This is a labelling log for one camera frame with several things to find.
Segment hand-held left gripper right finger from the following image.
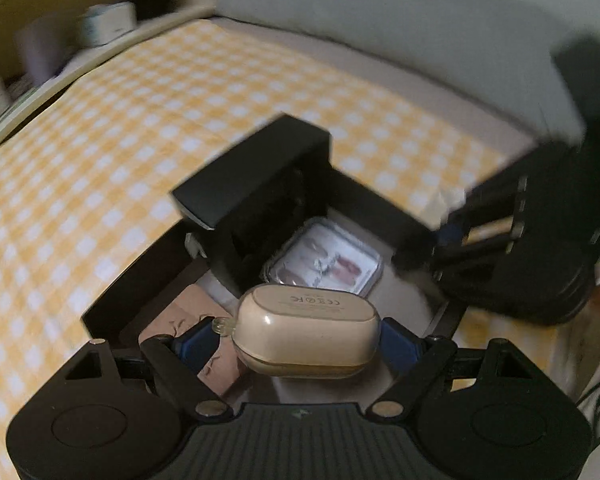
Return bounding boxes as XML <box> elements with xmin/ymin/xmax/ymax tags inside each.
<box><xmin>367</xmin><ymin>317</ymin><xmax>548</xmax><ymax>419</ymax></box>

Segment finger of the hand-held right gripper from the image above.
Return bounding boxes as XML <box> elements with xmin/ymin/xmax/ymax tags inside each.
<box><xmin>394</xmin><ymin>230</ymin><xmax>523</xmax><ymax>285</ymax></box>
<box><xmin>437</xmin><ymin>174</ymin><xmax>530</xmax><ymax>247</ymax></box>

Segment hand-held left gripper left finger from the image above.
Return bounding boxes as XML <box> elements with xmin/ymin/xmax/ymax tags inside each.
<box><xmin>60</xmin><ymin>319</ymin><xmax>233</xmax><ymax>421</ymax></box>

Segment carved wooden block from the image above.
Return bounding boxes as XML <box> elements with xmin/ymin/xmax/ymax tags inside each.
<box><xmin>138</xmin><ymin>283</ymin><xmax>247</xmax><ymax>402</ymax></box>

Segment large black box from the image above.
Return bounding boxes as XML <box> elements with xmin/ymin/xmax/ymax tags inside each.
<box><xmin>82</xmin><ymin>160</ymin><xmax>538</xmax><ymax>401</ymax></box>

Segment beige earbud case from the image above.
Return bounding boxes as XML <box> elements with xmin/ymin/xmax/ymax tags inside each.
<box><xmin>211</xmin><ymin>283</ymin><xmax>382</xmax><ymax>379</ymax></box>

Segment clear fake nail case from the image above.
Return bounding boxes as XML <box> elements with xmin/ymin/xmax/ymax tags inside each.
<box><xmin>261</xmin><ymin>217</ymin><xmax>384</xmax><ymax>302</ymax></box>

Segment small black cube box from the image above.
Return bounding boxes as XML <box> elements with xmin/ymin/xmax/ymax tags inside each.
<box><xmin>171</xmin><ymin>113</ymin><xmax>332</xmax><ymax>307</ymax></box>

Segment yellow checkered blanket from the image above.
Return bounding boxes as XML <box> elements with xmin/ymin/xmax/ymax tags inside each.
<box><xmin>0</xmin><ymin>19</ymin><xmax>588</xmax><ymax>480</ymax></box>

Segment grey pillow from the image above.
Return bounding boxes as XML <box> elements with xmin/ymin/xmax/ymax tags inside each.
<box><xmin>214</xmin><ymin>0</ymin><xmax>588</xmax><ymax>147</ymax></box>

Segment white tissue box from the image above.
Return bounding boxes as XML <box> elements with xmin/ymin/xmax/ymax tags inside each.
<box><xmin>79</xmin><ymin>2</ymin><xmax>137</xmax><ymax>47</ymax></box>

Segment lilac upright box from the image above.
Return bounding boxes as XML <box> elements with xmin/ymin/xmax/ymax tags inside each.
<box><xmin>16</xmin><ymin>14</ymin><xmax>63</xmax><ymax>83</ymax></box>

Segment long wooden shelf unit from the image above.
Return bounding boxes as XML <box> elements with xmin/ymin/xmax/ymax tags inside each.
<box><xmin>0</xmin><ymin>0</ymin><xmax>221</xmax><ymax>161</ymax></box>

